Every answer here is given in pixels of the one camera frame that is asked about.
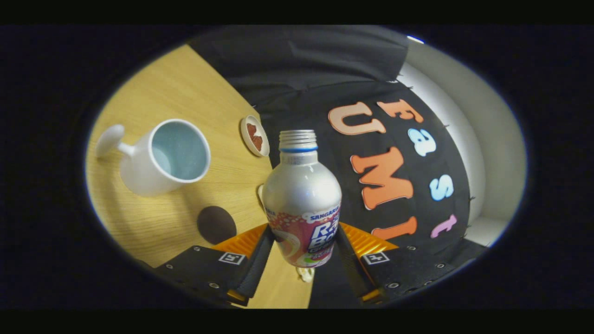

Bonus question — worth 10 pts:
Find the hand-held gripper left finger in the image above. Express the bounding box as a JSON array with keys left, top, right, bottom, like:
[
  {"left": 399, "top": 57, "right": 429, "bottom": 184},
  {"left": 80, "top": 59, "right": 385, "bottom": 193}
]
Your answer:
[{"left": 153, "top": 224, "right": 275, "bottom": 308}]

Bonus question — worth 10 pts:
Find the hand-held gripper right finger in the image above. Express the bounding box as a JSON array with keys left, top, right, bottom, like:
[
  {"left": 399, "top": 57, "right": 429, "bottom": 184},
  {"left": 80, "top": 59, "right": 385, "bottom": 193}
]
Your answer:
[{"left": 335, "top": 223, "right": 458, "bottom": 304}]

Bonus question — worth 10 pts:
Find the dark brown round coaster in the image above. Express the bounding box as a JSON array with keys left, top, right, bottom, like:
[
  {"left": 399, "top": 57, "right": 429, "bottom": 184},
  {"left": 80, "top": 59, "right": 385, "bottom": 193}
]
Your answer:
[{"left": 197, "top": 206, "right": 237, "bottom": 245}]

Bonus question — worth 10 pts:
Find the silver juice bottle red label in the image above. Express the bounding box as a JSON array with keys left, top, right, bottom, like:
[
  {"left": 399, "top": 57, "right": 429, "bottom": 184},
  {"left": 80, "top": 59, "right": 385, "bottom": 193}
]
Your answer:
[{"left": 261, "top": 130, "right": 342, "bottom": 269}]

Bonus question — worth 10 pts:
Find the white cup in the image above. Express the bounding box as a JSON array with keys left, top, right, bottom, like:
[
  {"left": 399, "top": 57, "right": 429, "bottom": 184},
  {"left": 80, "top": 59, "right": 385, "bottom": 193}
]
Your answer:
[{"left": 95, "top": 119, "right": 212, "bottom": 197}]

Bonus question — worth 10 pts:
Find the white plate with red food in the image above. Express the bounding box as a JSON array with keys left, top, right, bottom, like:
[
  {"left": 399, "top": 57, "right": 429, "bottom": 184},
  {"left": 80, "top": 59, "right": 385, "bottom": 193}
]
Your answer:
[{"left": 240, "top": 115, "right": 270, "bottom": 157}]

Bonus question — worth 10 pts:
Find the wooden table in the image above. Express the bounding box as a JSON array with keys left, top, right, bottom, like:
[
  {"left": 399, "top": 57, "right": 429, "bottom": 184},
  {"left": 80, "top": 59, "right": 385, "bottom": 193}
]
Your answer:
[{"left": 86, "top": 44, "right": 315, "bottom": 309}]

